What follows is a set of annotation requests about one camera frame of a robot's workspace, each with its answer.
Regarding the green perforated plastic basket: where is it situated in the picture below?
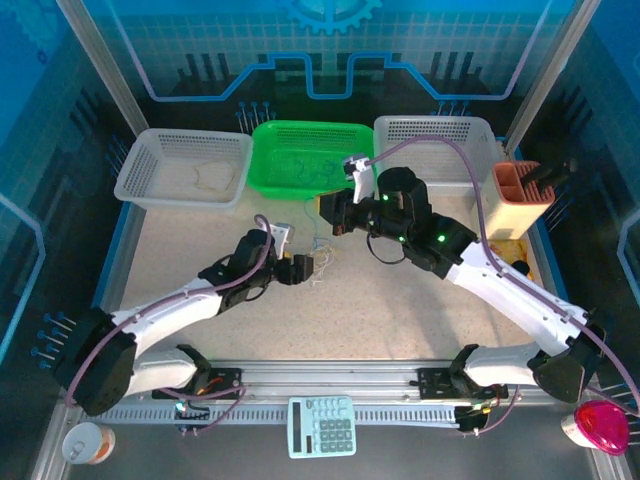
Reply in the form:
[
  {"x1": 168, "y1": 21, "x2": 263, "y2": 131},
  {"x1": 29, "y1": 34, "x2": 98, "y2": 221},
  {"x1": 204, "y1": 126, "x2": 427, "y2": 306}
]
[{"x1": 248, "y1": 119, "x2": 377, "y2": 200}]

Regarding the white perforated plastic basket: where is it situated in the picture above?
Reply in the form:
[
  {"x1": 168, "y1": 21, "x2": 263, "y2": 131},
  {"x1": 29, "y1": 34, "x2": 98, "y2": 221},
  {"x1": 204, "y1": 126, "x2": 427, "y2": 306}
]
[
  {"x1": 373, "y1": 115, "x2": 497, "y2": 197},
  {"x1": 113, "y1": 128, "x2": 254, "y2": 210}
]

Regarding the yellow patterned packet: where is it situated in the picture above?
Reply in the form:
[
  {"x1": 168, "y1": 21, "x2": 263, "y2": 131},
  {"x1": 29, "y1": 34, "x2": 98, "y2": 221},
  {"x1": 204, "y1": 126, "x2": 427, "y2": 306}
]
[{"x1": 489, "y1": 238, "x2": 535, "y2": 282}]

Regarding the beige holder with brown rim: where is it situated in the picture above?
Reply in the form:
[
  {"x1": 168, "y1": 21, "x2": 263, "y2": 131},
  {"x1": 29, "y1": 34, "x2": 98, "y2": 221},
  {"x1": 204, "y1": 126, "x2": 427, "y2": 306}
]
[{"x1": 472, "y1": 160, "x2": 556, "y2": 244}]

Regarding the black tool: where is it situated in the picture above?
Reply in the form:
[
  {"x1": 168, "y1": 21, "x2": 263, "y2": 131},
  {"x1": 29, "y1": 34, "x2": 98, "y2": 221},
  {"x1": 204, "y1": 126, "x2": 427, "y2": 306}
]
[{"x1": 522, "y1": 158, "x2": 579, "y2": 192}]

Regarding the light blue calculator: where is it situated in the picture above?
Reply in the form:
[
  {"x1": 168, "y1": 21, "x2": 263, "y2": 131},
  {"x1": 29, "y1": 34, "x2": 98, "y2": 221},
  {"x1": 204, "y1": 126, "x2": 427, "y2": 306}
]
[{"x1": 287, "y1": 395, "x2": 358, "y2": 459}]

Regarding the cup with pink lid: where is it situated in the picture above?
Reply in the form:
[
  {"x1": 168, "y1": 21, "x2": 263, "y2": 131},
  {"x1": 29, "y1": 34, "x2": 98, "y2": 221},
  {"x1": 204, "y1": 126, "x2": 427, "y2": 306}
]
[{"x1": 560, "y1": 399, "x2": 631, "y2": 456}]

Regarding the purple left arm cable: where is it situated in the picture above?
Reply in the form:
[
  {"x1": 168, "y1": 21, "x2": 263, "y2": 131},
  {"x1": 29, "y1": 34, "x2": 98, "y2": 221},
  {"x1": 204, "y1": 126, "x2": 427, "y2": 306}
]
[{"x1": 63, "y1": 213, "x2": 276, "y2": 437}]

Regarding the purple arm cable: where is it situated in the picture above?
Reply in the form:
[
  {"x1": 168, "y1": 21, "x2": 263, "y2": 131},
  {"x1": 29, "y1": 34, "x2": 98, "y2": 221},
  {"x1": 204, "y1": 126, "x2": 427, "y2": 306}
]
[
  {"x1": 369, "y1": 134, "x2": 640, "y2": 436},
  {"x1": 63, "y1": 213, "x2": 276, "y2": 437}
]

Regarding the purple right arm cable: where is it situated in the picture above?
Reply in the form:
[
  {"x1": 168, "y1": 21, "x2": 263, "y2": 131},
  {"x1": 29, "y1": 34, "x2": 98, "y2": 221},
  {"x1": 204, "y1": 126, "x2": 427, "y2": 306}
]
[{"x1": 369, "y1": 134, "x2": 640, "y2": 436}]

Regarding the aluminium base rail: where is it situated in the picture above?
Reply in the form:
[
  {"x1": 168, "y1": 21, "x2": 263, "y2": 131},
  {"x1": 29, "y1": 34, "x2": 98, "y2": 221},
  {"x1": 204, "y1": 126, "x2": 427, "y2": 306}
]
[{"x1": 92, "y1": 358, "x2": 551, "y2": 426}]

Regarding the aluminium frame post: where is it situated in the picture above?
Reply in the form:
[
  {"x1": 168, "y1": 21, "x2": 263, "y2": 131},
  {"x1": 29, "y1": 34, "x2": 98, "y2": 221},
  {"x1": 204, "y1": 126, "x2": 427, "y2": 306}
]
[
  {"x1": 504, "y1": 0, "x2": 601, "y2": 146},
  {"x1": 54, "y1": 0, "x2": 151, "y2": 137}
]

